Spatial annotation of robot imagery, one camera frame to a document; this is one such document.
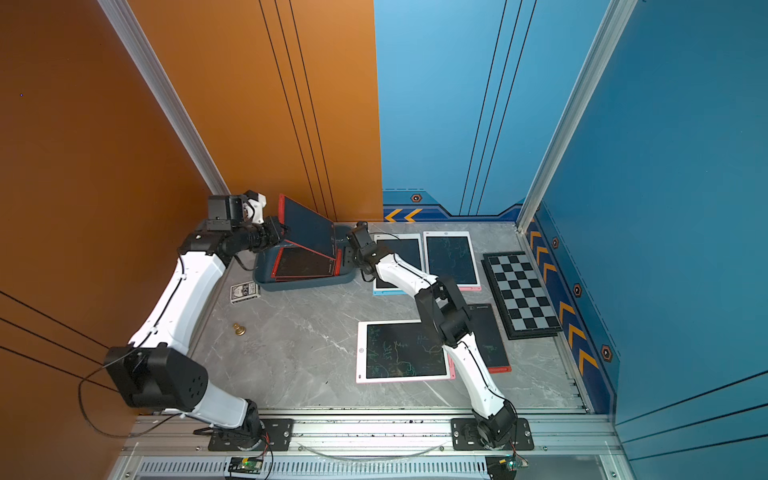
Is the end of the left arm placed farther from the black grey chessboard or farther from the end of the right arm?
the black grey chessboard

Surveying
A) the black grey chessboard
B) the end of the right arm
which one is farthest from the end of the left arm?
the black grey chessboard

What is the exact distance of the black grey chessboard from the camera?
91 cm
